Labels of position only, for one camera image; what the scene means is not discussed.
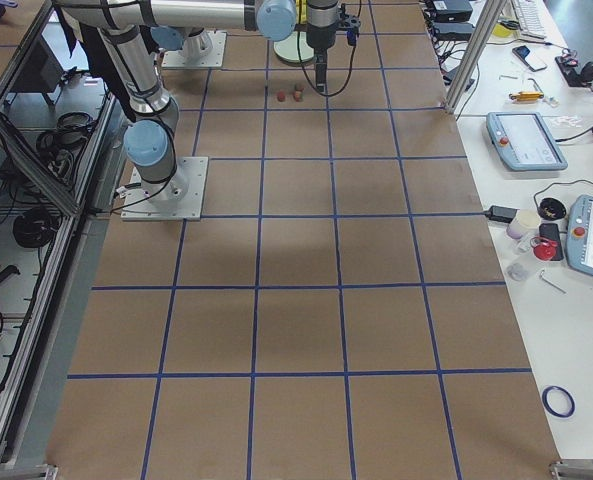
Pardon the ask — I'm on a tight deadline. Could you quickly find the blue tape roll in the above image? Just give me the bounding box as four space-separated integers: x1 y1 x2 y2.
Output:
541 385 576 419

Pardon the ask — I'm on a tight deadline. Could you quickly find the teach pendant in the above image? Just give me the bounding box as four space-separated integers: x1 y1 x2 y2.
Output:
565 195 593 276
486 112 568 171

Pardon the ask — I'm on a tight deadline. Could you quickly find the pale green plate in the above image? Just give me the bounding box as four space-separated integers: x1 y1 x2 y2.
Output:
273 31 314 64

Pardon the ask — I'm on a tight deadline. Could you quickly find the smartphone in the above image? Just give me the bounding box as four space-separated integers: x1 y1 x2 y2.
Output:
512 45 547 72

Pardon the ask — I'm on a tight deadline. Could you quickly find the black power brick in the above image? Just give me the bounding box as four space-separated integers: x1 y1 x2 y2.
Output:
483 205 518 224

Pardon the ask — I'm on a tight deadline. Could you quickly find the aluminium frame post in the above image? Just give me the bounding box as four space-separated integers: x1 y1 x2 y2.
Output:
444 0 506 114

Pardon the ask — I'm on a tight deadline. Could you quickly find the yellow handled tool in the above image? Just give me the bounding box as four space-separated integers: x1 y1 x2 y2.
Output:
509 91 544 103

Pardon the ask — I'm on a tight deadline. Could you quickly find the allen key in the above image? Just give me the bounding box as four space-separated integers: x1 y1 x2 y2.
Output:
538 269 567 295

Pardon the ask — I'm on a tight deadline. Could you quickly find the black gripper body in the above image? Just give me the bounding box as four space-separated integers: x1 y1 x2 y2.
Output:
313 47 328 93

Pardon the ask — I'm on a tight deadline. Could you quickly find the black small bowl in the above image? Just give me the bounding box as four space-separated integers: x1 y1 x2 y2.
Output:
537 197 567 221

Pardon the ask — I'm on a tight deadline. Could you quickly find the red emergency button box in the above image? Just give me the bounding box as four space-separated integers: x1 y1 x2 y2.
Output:
533 223 564 261

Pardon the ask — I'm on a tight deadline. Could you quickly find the white cup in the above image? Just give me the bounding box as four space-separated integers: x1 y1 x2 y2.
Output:
506 209 541 240

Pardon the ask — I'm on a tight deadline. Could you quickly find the aluminium frame rail left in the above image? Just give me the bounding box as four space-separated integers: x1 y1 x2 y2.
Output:
0 0 127 466

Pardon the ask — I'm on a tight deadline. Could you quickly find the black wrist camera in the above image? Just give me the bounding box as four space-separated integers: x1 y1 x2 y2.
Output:
337 3 361 47

